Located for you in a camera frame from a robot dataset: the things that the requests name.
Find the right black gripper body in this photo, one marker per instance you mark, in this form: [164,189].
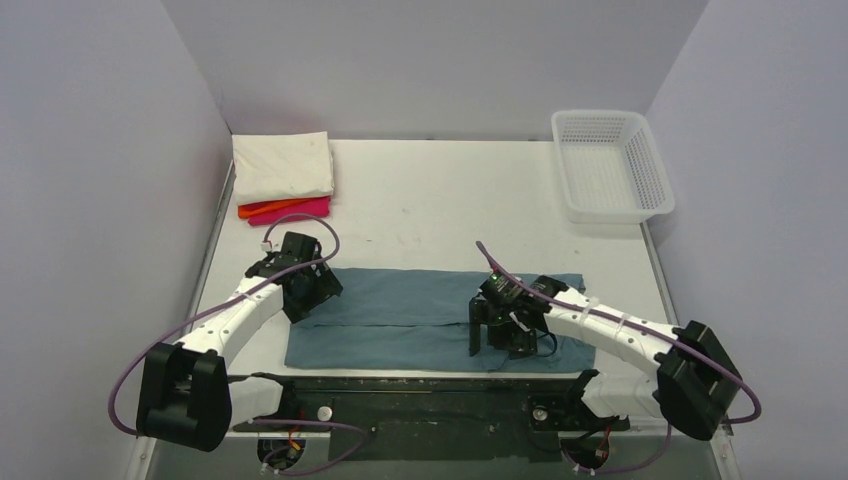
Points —
[490,316]

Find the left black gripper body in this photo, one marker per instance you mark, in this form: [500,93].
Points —
[318,291]

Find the blue-grey t shirt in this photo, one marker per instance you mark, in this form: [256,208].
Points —
[388,319]

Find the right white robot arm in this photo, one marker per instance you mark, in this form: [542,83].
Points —
[687,377]

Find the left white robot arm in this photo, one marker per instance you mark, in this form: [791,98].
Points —
[205,364]

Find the folded pink t shirt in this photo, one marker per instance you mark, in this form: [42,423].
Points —
[318,207]

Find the folded orange t shirt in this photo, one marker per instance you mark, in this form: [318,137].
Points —
[248,211]

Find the folded cream t shirt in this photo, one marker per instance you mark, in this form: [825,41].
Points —
[282,167]

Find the white plastic basket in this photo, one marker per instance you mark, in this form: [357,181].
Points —
[610,166]

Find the aluminium mounting rail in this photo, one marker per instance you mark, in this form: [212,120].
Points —
[484,406]

